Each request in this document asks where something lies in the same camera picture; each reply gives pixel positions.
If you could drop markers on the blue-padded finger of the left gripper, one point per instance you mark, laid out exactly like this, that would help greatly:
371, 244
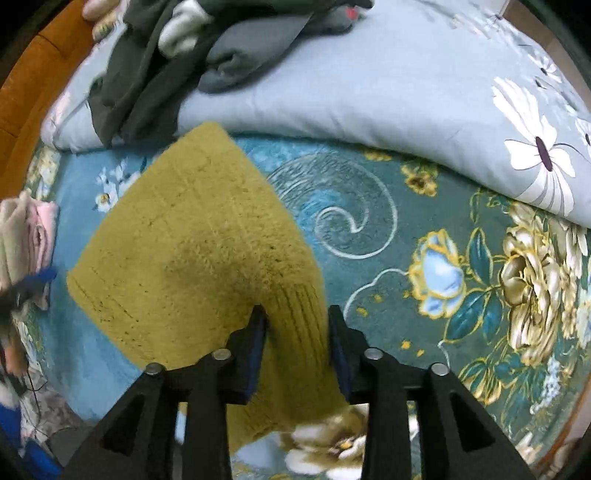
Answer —
14, 297

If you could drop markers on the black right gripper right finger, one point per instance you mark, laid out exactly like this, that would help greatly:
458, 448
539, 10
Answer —
459, 439

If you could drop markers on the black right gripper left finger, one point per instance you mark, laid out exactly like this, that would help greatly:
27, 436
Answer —
135, 439

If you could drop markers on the olive green knitted sweater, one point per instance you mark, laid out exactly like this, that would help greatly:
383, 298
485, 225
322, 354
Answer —
198, 241

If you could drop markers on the pink and cream folded clothes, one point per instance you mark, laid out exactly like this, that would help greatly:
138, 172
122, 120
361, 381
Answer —
28, 232

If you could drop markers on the dark grey clothes pile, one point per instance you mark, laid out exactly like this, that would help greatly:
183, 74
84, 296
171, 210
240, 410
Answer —
169, 48

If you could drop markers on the teal floral bed sheet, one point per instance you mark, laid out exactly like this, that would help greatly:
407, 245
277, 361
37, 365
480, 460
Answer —
429, 265

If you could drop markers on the orange wooden headboard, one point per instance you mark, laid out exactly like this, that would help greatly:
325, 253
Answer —
35, 81

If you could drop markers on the yellow floral pillow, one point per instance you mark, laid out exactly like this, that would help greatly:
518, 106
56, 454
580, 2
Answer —
106, 25

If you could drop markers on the pink floral pillow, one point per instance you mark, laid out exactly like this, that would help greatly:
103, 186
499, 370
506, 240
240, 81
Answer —
94, 10

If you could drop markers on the grey-blue floral duvet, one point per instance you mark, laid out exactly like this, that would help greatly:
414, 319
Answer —
445, 80

